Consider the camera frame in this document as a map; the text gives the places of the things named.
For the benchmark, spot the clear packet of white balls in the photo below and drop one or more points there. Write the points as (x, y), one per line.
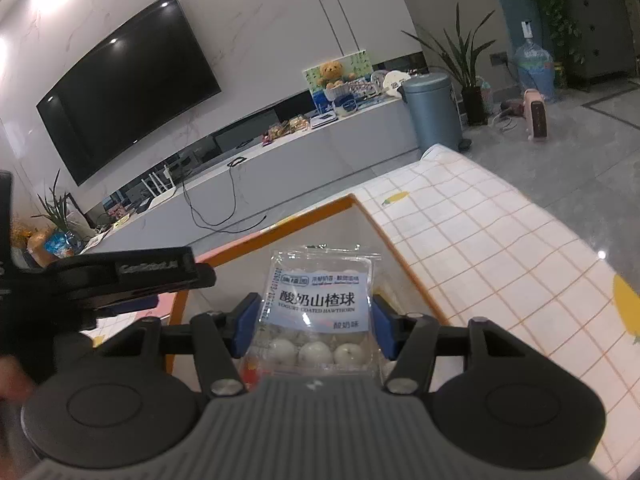
(315, 300)

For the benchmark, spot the thin-leaf green plant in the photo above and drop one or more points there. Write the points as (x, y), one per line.
(60, 210)

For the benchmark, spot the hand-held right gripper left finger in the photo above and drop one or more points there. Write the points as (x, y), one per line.
(245, 330)

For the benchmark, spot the bushy green leafy plant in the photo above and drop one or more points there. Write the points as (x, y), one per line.
(545, 5)

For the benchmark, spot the blue water bottle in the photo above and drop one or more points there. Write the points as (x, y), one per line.
(535, 70)

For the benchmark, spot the checked lemon print tablecloth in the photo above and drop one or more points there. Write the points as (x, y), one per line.
(500, 240)

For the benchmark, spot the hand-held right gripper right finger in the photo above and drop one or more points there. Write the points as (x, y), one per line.
(387, 332)

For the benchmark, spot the red snack bag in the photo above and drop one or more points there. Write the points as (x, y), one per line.
(252, 375)

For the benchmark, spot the black television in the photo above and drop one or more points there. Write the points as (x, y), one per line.
(130, 90)

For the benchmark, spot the white router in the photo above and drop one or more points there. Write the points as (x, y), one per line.
(160, 192)

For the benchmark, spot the pile of small snack packets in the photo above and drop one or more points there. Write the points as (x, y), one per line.
(287, 127)

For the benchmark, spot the pink space heater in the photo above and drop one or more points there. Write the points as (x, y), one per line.
(537, 115)

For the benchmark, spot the blue snack packet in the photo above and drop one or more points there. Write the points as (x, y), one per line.
(59, 245)

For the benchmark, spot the blue-grey trash bin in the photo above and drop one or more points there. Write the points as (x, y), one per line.
(432, 115)

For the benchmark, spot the dark grey cabinet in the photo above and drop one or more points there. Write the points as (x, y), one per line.
(600, 30)

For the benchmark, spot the brown teddy bear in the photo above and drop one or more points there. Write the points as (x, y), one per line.
(332, 74)

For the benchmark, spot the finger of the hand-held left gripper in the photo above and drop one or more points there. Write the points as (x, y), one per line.
(205, 275)

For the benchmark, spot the person's left hand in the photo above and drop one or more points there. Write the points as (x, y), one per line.
(12, 385)

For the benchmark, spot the white kitchen scale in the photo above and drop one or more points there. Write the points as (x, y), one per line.
(324, 120)

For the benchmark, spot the long-leaf plant in black pot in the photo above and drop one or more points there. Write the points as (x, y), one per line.
(470, 75)

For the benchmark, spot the green printed gift box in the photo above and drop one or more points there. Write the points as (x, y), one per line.
(360, 67)

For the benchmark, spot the grey TV cabinet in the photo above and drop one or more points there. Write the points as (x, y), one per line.
(310, 160)

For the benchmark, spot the orange bag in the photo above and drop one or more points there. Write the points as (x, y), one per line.
(39, 252)

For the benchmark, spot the orange storage box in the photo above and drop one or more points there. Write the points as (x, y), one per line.
(350, 230)

